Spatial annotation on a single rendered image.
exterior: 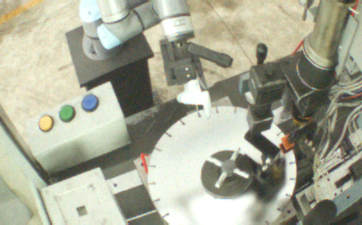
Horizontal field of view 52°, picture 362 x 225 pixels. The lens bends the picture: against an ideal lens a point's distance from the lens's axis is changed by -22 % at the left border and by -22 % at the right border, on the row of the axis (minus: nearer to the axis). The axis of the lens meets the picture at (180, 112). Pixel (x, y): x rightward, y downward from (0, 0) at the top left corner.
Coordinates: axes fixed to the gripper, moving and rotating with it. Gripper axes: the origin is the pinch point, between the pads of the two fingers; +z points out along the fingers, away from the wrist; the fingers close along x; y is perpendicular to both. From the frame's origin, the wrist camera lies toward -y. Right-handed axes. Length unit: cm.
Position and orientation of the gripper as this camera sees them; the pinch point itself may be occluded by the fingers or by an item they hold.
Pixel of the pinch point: (206, 115)
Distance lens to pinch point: 108.7
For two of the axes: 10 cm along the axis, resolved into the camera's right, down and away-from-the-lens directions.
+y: -9.7, 2.2, -0.7
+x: 0.9, 0.4, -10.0
